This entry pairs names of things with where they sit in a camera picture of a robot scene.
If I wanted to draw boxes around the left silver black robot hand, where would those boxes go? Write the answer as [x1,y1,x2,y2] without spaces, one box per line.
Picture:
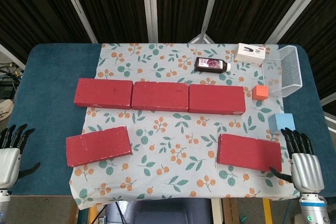
[0,123,41,189]

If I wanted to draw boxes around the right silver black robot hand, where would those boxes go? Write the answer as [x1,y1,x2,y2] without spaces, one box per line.
[269,127,326,194]

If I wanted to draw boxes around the red rectangular foam brick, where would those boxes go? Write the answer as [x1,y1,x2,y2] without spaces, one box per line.
[216,133,283,173]
[131,81,190,112]
[188,84,247,116]
[65,126,133,168]
[73,78,133,110]

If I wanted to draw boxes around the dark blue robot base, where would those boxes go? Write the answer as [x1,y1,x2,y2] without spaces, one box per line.
[106,198,213,224]

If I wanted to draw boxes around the light blue foam cube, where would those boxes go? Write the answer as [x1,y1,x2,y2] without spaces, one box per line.
[268,113,296,134]

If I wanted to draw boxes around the beige shoe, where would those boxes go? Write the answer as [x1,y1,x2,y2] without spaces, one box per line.
[0,99,14,121]

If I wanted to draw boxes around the orange foam cube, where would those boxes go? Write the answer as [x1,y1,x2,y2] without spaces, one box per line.
[251,85,269,101]

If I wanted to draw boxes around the clear plastic container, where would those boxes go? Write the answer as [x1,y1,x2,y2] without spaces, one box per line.
[261,58,284,96]

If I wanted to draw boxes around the teal blue table cover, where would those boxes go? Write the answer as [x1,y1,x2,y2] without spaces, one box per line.
[5,42,332,196]

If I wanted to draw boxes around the white cardboard product box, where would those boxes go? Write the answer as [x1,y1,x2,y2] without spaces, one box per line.
[234,42,266,65]

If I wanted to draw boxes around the floral leaf fruit tablecloth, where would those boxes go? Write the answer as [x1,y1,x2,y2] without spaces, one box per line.
[69,42,301,210]

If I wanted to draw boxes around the dark brown labelled bottle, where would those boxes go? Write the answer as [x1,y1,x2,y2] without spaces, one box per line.
[194,57,232,73]

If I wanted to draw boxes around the black floor cables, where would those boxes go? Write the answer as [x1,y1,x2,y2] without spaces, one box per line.
[0,61,25,84]

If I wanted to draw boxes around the white wire mesh basket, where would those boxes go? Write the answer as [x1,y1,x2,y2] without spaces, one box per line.
[277,45,303,98]

